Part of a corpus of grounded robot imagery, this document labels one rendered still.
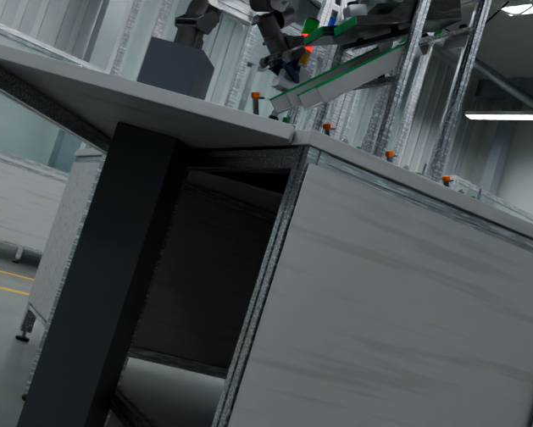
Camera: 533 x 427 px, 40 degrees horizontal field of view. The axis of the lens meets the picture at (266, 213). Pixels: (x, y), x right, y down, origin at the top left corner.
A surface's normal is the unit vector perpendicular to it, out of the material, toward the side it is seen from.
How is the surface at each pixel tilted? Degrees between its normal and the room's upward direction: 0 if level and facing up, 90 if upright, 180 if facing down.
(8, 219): 90
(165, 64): 90
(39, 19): 90
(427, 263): 90
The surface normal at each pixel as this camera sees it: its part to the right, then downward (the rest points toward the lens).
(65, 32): 0.58, 0.11
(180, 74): -0.13, -0.12
